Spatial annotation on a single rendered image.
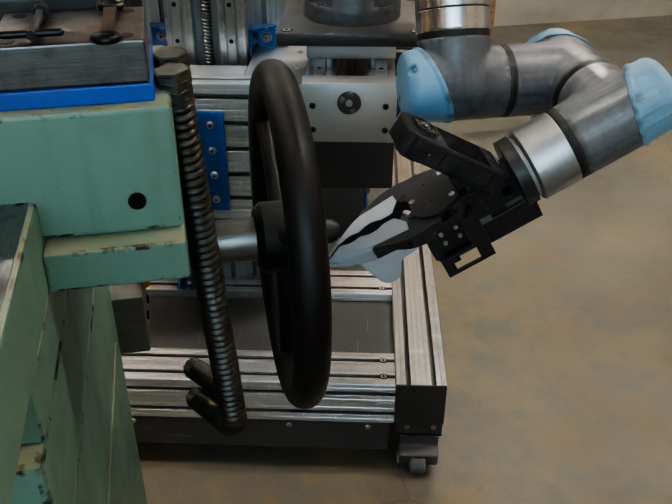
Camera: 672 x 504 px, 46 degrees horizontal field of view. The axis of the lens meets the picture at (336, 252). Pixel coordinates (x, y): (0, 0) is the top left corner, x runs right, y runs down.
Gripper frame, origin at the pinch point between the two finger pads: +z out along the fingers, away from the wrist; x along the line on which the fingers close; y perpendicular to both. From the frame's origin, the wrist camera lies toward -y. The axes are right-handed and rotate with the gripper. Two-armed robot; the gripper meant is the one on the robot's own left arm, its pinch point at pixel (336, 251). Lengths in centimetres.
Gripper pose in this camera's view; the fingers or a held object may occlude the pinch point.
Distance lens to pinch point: 79.2
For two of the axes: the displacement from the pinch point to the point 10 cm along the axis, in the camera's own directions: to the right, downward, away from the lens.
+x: -1.9, -5.7, 8.0
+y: 4.6, 6.6, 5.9
